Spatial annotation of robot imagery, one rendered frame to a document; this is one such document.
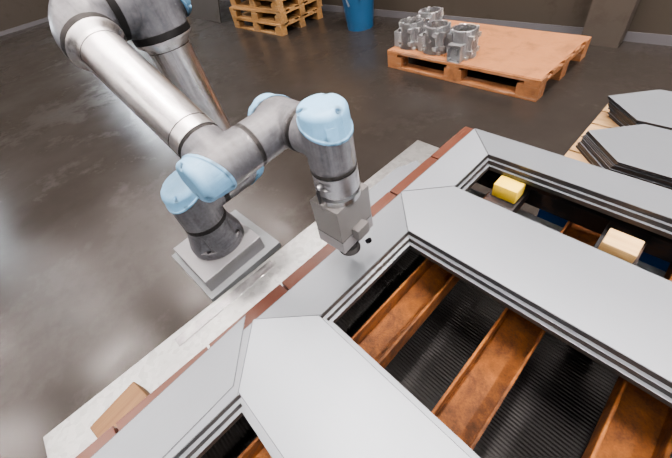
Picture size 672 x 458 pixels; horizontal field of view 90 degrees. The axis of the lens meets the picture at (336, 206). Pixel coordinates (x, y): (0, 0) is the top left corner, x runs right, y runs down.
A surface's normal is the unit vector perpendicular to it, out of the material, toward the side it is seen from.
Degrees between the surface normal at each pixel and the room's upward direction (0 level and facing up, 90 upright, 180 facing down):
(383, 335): 0
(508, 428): 0
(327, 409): 0
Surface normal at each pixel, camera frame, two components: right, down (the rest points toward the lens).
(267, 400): -0.15, -0.71
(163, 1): 0.76, 0.36
